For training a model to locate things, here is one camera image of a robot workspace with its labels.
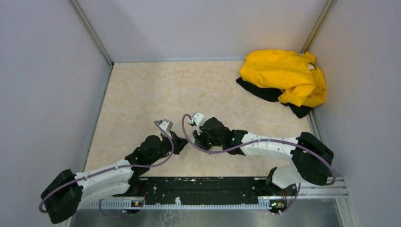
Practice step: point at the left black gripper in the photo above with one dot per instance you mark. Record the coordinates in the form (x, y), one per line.
(180, 142)

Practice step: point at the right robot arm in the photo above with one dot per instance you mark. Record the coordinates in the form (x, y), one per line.
(309, 159)

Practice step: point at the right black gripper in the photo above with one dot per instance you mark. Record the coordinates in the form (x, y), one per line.
(199, 139)

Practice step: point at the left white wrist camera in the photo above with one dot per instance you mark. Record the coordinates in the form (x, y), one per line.
(165, 125)

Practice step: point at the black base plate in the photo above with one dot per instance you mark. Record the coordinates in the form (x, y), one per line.
(205, 190)

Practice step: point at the black garment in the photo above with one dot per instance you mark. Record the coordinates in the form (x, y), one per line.
(272, 95)

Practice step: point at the yellow garment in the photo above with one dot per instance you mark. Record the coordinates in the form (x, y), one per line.
(295, 74)

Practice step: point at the aluminium frame rail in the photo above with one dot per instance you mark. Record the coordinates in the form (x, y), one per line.
(271, 203)

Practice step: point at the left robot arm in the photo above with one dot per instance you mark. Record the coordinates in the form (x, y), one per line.
(70, 191)

